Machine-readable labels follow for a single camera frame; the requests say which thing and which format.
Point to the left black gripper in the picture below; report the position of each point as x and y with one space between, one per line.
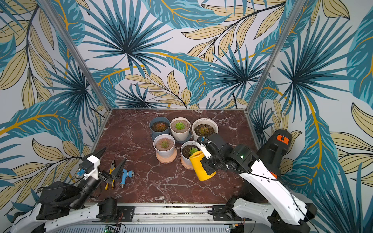
117 173

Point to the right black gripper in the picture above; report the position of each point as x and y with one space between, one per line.
210 158

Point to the yellow watering can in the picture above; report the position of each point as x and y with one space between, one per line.
196 161

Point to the large white round pot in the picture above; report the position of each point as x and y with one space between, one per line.
203 127

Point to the white pot dark soil succulent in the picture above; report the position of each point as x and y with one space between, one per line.
187 150

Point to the white ribbed pot green succulent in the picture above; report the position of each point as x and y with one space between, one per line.
180 129

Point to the white pot pink soil succulent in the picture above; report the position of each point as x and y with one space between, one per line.
165 148

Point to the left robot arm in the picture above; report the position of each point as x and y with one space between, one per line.
62 205

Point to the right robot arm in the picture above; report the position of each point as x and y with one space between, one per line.
284 213

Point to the blue pot red succulent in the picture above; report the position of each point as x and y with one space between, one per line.
158 126

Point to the blue spray nozzle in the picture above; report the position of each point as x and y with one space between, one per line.
126 174

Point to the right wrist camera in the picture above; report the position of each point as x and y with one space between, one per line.
204 142

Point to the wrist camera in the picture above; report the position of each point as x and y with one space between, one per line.
204 142
89 167

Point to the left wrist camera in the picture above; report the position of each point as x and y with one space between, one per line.
89 167

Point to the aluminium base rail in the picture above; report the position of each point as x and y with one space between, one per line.
174 213

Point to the left metal frame post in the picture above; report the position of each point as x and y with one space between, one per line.
65 35

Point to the metal frame post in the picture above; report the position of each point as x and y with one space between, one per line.
65 35
297 7

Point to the right metal frame post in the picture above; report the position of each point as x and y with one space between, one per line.
297 7

